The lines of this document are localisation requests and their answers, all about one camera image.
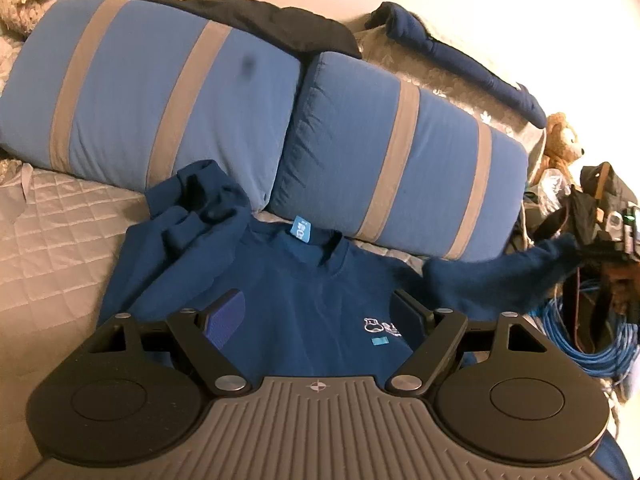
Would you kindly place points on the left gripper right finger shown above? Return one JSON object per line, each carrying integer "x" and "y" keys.
{"x": 434, "y": 336}

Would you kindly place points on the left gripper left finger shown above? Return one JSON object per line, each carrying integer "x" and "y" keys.
{"x": 197, "y": 341}

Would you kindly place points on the navy blue sweatshirt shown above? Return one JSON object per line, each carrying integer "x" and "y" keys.
{"x": 511, "y": 406}

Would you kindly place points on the beige quilted bedspread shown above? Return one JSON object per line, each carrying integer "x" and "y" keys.
{"x": 74, "y": 253}

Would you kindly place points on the right blue striped pillow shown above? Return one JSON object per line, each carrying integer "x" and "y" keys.
{"x": 389, "y": 163}

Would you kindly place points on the blue striped pillow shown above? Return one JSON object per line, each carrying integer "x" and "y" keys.
{"x": 128, "y": 92}
{"x": 389, "y": 163}

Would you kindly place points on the dark bag with clutter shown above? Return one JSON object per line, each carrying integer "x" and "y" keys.
{"x": 603, "y": 215}

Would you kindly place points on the brown teddy bear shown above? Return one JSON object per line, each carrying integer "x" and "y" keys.
{"x": 561, "y": 149}

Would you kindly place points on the left blue striped pillow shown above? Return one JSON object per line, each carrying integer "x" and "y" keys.
{"x": 128, "y": 92}

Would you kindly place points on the folded dark blue garment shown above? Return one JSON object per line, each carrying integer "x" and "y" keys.
{"x": 405, "y": 28}

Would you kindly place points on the black folded garment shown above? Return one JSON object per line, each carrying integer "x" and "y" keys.
{"x": 297, "y": 31}

